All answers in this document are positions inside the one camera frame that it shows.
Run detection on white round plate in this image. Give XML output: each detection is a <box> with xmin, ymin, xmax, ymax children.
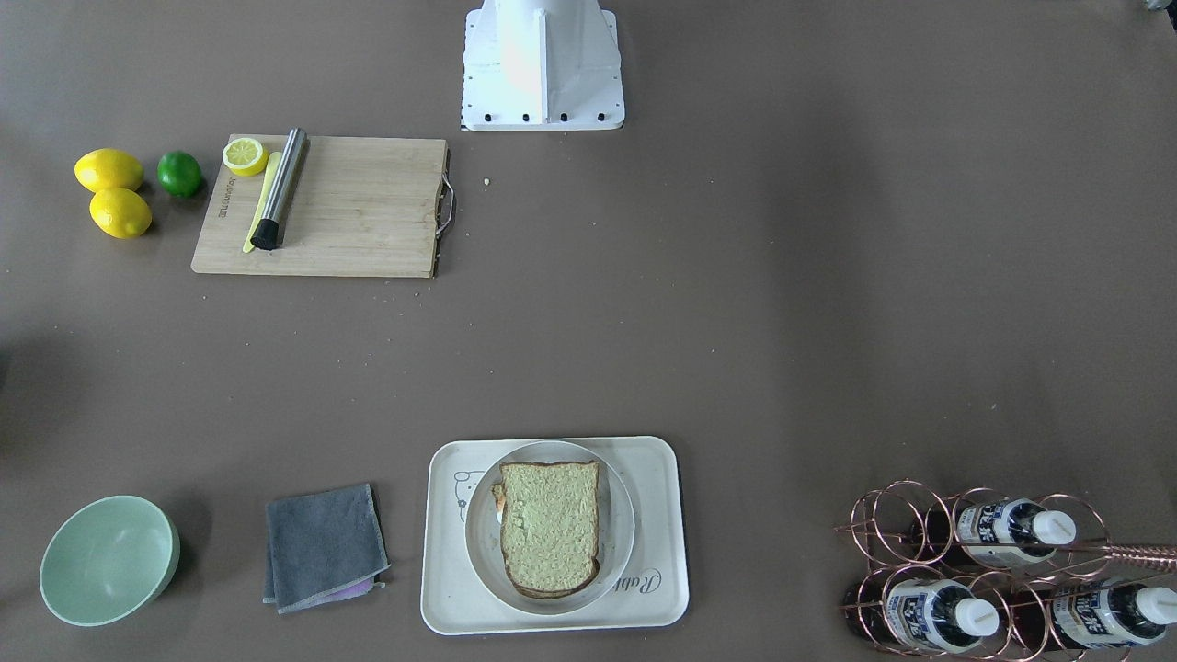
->
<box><xmin>465</xmin><ymin>439</ymin><xmax>638</xmax><ymax>618</ymax></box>

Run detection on bread slice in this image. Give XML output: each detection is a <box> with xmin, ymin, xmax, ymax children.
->
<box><xmin>492</xmin><ymin>461</ymin><xmax>600</xmax><ymax>600</ymax></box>

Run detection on beige serving tray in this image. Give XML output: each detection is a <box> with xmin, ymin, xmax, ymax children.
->
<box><xmin>420</xmin><ymin>436</ymin><xmax>690</xmax><ymax>635</ymax></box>

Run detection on wooden cutting board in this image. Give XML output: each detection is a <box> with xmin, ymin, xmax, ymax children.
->
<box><xmin>189</xmin><ymin>135</ymin><xmax>448</xmax><ymax>280</ymax></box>

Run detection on black metal tongs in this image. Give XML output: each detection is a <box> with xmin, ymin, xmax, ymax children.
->
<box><xmin>248</xmin><ymin>127</ymin><xmax>310</xmax><ymax>251</ymax></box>

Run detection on grey folded cloth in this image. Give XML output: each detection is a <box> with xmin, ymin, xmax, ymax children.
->
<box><xmin>262</xmin><ymin>483</ymin><xmax>391</xmax><ymax>613</ymax></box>

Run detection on yellow plastic knife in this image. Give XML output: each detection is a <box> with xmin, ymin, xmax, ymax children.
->
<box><xmin>241</xmin><ymin>151</ymin><xmax>282</xmax><ymax>253</ymax></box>

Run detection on yellow lemon half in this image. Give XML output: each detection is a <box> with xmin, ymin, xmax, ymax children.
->
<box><xmin>222</xmin><ymin>137</ymin><xmax>270</xmax><ymax>177</ymax></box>

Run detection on green lime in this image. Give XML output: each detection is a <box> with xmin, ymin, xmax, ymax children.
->
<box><xmin>157</xmin><ymin>151</ymin><xmax>202</xmax><ymax>200</ymax></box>

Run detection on bottle in rack front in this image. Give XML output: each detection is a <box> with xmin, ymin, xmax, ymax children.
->
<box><xmin>842</xmin><ymin>578</ymin><xmax>1000</xmax><ymax>654</ymax></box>

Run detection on bottle in rack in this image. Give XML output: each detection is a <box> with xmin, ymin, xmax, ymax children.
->
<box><xmin>1010</xmin><ymin>581</ymin><xmax>1176</xmax><ymax>651</ymax></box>
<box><xmin>907</xmin><ymin>498</ymin><xmax>1078</xmax><ymax>571</ymax></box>
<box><xmin>842</xmin><ymin>578</ymin><xmax>1000</xmax><ymax>654</ymax></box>

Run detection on bottle in rack middle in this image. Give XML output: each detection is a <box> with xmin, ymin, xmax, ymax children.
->
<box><xmin>907</xmin><ymin>498</ymin><xmax>1078</xmax><ymax>571</ymax></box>

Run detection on green bowl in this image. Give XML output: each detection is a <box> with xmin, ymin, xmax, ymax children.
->
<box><xmin>39</xmin><ymin>495</ymin><xmax>180</xmax><ymax>627</ymax></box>

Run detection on bottle in rack back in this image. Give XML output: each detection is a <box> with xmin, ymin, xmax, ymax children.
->
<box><xmin>1010</xmin><ymin>581</ymin><xmax>1176</xmax><ymax>651</ymax></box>

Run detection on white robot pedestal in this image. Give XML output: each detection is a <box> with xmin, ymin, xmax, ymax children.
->
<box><xmin>460</xmin><ymin>1</ymin><xmax>626</xmax><ymax>131</ymax></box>

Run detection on copper wire bottle rack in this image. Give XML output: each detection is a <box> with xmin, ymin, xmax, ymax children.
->
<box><xmin>840</xmin><ymin>479</ymin><xmax>1173</xmax><ymax>661</ymax></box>

